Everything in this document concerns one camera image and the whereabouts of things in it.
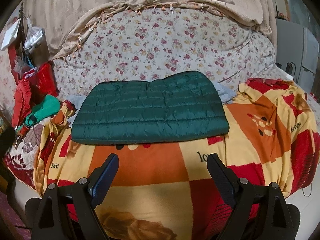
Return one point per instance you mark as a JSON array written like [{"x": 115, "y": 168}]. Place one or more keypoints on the light blue towel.
[{"x": 226, "y": 95}]

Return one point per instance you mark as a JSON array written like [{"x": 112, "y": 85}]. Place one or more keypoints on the red padded garment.
[{"x": 31, "y": 90}]

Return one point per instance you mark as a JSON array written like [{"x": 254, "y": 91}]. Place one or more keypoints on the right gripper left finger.
[{"x": 68, "y": 212}]

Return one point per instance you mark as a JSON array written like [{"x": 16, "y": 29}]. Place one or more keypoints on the bright green garment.
[{"x": 42, "y": 112}]

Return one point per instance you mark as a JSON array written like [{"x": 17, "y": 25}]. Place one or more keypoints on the black power adapter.
[{"x": 289, "y": 68}]

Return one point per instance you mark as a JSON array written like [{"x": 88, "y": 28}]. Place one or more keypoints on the red white floral blanket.
[{"x": 20, "y": 161}]

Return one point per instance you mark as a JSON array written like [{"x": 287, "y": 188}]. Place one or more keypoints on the beige tasselled bed cover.
[{"x": 67, "y": 23}]

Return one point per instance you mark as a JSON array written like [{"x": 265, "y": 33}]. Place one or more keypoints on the orange red yellow blanket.
[{"x": 164, "y": 191}]

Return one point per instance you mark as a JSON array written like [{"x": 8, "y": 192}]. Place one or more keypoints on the floral quilt pile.
[{"x": 155, "y": 44}]

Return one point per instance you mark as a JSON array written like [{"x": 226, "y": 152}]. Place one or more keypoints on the dark green puffer jacket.
[{"x": 181, "y": 107}]

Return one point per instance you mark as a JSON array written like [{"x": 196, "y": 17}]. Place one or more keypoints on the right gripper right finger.
[{"x": 258, "y": 212}]

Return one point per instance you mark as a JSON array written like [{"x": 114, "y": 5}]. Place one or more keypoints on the grey refrigerator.
[{"x": 298, "y": 45}]

